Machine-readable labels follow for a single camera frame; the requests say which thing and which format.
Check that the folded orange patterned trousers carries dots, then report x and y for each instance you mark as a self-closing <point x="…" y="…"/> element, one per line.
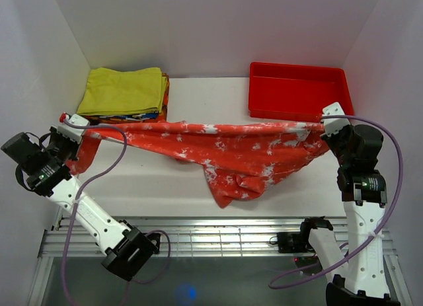
<point x="150" y="117"/>

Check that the folded yellow trousers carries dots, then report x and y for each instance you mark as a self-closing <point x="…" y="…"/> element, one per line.
<point x="114" y="93"/>

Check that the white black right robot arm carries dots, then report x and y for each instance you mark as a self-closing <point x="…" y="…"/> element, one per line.
<point x="361" y="280"/>

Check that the red white tie-dye trousers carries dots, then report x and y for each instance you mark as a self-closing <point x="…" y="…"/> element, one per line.
<point x="240" y="162"/>

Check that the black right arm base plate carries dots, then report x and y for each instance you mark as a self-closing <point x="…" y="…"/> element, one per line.
<point x="287" y="242"/>

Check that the aluminium table edge rail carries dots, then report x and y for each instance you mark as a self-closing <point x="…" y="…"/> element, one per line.
<point x="193" y="236"/>

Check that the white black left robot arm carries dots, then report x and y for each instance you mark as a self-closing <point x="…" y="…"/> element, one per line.
<point x="43" y="170"/>

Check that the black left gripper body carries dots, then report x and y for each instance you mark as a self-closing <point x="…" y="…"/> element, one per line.
<point x="62" y="147"/>

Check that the red plastic tray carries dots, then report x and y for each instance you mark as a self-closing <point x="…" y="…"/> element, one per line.
<point x="295" y="92"/>

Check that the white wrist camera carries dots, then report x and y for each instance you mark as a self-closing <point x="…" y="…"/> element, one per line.
<point x="72" y="126"/>
<point x="334" y="119"/>

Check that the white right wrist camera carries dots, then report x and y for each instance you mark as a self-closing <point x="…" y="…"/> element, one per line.
<point x="334" y="119"/>

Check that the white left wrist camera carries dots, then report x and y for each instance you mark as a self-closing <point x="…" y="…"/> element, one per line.
<point x="72" y="126"/>

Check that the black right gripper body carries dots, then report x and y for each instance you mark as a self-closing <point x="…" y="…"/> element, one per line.
<point x="336" y="142"/>

